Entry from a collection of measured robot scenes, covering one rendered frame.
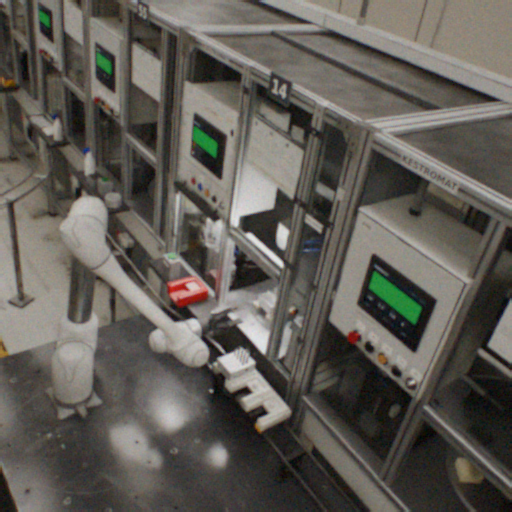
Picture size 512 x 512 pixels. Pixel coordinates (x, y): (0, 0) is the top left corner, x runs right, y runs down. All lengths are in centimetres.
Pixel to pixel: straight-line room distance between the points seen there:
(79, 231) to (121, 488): 96
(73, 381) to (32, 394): 28
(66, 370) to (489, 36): 463
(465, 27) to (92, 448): 484
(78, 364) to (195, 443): 56
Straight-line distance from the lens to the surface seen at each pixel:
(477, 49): 580
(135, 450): 238
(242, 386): 238
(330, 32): 299
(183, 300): 261
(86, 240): 202
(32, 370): 270
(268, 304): 253
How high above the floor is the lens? 259
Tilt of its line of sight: 34 degrees down
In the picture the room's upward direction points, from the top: 10 degrees clockwise
